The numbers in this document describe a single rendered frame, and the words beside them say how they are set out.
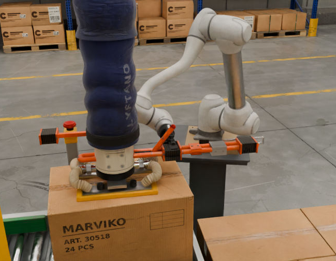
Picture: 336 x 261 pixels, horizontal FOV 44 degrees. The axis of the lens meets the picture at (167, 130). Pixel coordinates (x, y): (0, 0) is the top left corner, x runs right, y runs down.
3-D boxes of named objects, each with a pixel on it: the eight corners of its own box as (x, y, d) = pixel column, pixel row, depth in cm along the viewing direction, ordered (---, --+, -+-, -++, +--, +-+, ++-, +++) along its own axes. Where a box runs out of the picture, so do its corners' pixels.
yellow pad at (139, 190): (76, 202, 171) (75, 192, 169) (77, 189, 180) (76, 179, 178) (158, 194, 176) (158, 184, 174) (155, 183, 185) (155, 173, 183)
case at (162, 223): (58, 292, 180) (46, 215, 163) (59, 235, 215) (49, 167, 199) (192, 269, 192) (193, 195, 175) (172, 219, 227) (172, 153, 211)
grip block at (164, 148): (163, 162, 182) (163, 150, 179) (160, 152, 190) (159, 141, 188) (182, 160, 183) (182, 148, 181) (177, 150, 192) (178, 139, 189)
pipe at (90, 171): (75, 192, 172) (74, 180, 169) (77, 164, 194) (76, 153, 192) (157, 185, 177) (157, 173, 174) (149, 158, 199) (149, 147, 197)
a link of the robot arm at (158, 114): (168, 139, 213) (145, 129, 208) (163, 127, 227) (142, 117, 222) (178, 121, 210) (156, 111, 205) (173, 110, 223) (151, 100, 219)
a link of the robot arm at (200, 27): (182, 32, 218) (204, 35, 211) (195, 2, 220) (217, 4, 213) (192, 44, 229) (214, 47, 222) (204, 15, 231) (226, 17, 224)
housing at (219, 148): (212, 156, 186) (212, 147, 184) (207, 149, 192) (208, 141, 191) (227, 155, 187) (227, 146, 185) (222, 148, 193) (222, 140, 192)
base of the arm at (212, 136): (191, 128, 280) (191, 120, 278) (224, 131, 276) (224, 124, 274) (187, 139, 264) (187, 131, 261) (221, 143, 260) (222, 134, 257)
